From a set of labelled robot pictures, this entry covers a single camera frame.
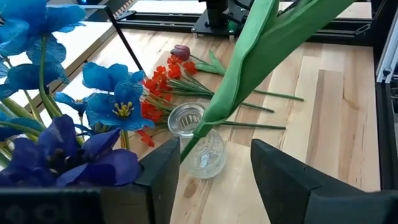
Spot dark red artificial tulip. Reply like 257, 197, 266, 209
170, 44, 305, 103

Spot wooden shelf black metal legs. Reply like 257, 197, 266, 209
0, 4, 146, 119

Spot black mat hazard-striped edge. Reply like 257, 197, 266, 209
111, 0, 139, 12

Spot red artificial flower bunch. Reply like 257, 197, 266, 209
142, 55, 276, 113
136, 92, 287, 149

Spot orange artificial tulip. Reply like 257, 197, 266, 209
180, 0, 355, 163

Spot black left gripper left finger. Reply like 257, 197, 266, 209
0, 136, 182, 224

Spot silver aluminium rail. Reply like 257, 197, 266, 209
375, 14, 398, 84

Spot blue artificial flower bunch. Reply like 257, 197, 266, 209
0, 0, 156, 151

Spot patterned clear glass vase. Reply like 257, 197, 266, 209
167, 101, 227, 180

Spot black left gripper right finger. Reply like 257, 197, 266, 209
250, 138, 398, 224

